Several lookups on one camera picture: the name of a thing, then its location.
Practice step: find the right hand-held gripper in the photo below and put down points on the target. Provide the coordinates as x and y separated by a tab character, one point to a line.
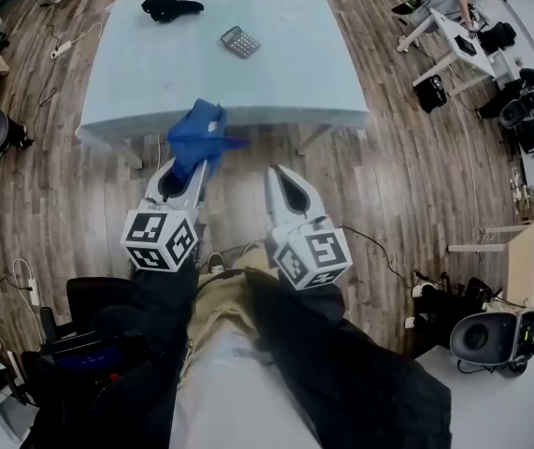
313	255

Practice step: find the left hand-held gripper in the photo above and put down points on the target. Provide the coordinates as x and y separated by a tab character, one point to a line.
154	232

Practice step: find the blue cloth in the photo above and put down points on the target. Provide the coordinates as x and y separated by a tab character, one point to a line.
196	134

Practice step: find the dark grey calculator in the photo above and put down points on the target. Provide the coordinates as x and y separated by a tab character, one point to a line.
240	41

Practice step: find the person's right forearm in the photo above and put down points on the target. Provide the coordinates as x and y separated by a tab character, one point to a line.
304	321

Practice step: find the person's left forearm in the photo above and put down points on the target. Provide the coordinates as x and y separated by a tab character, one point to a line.
154	297

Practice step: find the black bag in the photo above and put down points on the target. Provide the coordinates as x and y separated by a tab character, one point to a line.
431	94
495	38

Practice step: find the white power strip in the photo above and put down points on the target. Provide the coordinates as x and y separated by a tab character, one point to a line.
34	293
61	49

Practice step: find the black cap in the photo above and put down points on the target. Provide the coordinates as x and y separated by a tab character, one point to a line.
168	7

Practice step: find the black waist pack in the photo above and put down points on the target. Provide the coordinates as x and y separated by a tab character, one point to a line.
89	353

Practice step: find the person's torso and legs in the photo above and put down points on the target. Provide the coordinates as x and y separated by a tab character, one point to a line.
229	391

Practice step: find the wooden desk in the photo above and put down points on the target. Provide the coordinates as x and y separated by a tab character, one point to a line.
521	260

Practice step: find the black tablet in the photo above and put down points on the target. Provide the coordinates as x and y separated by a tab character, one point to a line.
465	45

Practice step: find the white desk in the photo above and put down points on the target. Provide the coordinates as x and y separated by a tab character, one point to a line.
449	28

